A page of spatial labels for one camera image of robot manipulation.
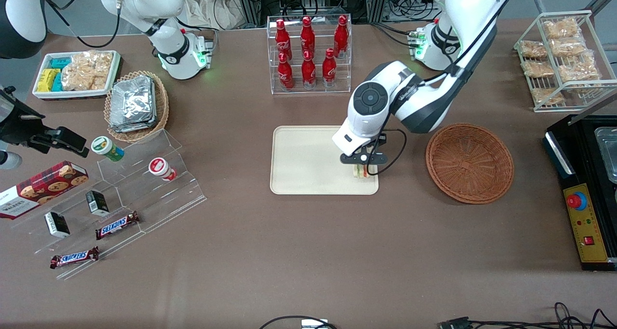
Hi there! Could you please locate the cream rectangular plastic tray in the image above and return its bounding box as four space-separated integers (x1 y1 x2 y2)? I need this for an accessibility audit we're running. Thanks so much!
270 125 379 195

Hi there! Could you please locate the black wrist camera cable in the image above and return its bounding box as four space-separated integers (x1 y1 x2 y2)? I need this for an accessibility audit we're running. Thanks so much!
369 129 408 176

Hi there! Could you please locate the black tangled cable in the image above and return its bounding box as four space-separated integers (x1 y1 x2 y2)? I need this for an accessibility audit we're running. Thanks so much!
468 302 617 329

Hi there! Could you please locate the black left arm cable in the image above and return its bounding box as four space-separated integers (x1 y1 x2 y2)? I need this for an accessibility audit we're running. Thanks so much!
410 0 523 91

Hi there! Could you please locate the red tartan cookie box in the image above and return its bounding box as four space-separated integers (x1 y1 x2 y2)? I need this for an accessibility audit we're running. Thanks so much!
0 161 90 219

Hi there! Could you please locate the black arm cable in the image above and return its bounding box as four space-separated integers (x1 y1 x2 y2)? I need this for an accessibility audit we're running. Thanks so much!
43 0 123 49
410 0 523 91

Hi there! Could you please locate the large clear cracker bag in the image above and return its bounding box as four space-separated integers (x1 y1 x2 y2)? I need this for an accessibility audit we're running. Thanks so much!
62 51 114 91

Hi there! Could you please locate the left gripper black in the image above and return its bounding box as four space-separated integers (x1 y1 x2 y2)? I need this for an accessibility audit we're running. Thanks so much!
340 134 389 176

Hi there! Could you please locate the small black box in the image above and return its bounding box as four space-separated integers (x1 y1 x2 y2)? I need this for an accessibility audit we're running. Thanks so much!
44 212 70 238
86 190 109 217

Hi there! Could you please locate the Snickers chocolate bar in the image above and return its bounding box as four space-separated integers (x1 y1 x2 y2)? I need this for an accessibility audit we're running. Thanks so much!
95 211 140 240
50 247 99 270

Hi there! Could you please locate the crumpled beige bag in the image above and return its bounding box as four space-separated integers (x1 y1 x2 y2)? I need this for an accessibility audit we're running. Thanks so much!
181 0 251 30

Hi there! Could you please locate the yellow snack packet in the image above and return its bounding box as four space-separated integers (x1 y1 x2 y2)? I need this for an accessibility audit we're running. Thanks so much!
38 69 58 92

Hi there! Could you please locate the aluminium frame post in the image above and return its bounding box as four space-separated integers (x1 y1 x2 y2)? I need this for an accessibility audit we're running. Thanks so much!
365 0 390 23
234 0 263 28

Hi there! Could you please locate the red cola bottle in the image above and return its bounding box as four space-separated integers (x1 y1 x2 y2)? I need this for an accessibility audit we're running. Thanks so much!
334 15 349 57
276 19 292 62
300 16 315 59
302 50 317 88
278 53 295 91
322 48 337 87

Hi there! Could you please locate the foil wrapped pack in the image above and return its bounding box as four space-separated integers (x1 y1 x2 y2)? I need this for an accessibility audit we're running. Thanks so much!
110 117 158 133
110 76 156 123

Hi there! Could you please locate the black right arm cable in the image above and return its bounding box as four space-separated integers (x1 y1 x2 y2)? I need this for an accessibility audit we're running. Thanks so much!
43 0 123 49

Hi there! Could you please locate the clear plastic container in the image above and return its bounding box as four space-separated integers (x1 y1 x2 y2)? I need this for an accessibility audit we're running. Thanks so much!
594 126 617 185

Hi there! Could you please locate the clear acrylic stepped display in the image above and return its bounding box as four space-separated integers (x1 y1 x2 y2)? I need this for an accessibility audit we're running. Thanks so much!
10 129 208 281

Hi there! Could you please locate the clear acrylic bottle rack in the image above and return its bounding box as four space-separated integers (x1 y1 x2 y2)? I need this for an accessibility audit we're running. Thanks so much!
267 14 352 95

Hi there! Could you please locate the brown round wicker basket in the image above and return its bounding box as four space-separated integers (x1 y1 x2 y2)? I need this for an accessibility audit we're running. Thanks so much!
426 123 514 205

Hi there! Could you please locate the yellow machine control panel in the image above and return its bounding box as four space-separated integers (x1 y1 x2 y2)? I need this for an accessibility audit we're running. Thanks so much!
563 183 610 263

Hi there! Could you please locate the clear bag of crackers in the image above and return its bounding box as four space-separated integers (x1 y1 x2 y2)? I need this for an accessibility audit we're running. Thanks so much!
530 88 564 105
559 54 601 82
520 41 548 59
552 37 586 57
522 60 555 78
544 18 581 39

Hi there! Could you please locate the green lid cup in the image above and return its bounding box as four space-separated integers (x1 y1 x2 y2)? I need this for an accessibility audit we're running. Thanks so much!
92 136 125 162

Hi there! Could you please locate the white snack tray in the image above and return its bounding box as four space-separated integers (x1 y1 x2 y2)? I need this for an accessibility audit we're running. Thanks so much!
31 51 121 100

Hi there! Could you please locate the white wire rack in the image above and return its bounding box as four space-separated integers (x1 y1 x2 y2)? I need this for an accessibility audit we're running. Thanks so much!
514 11 617 112

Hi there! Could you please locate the red lid cup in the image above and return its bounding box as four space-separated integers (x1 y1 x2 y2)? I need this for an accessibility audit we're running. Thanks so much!
148 158 176 181

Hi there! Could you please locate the black sealing machine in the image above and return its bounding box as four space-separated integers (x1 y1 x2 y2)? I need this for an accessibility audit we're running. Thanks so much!
542 114 617 272

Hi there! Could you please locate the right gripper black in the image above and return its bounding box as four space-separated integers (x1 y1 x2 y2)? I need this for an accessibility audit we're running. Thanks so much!
0 87 90 157

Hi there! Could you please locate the black floor cable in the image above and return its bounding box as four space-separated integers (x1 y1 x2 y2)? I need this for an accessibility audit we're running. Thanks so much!
259 315 338 329

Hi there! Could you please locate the oval wicker basket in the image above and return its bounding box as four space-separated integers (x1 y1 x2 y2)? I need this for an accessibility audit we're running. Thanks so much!
104 71 169 143

